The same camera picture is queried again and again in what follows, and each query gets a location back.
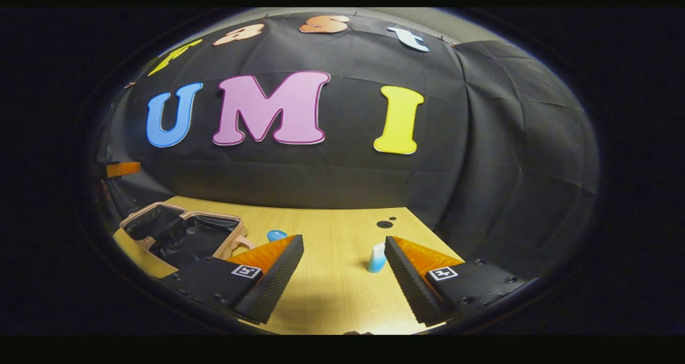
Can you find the white and blue tube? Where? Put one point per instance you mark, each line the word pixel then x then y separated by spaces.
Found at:
pixel 377 261

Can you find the blue skin care bottle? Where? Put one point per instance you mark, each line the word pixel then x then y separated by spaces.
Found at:
pixel 276 235

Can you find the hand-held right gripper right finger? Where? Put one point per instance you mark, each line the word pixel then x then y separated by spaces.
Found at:
pixel 409 286

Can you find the pink suitcase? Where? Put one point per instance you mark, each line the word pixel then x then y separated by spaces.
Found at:
pixel 160 225

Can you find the black backdrop cloth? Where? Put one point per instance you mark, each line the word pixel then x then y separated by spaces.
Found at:
pixel 348 171

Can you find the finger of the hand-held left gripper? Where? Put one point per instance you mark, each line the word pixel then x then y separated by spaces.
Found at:
pixel 124 169

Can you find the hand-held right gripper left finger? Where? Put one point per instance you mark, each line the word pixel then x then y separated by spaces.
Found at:
pixel 275 283

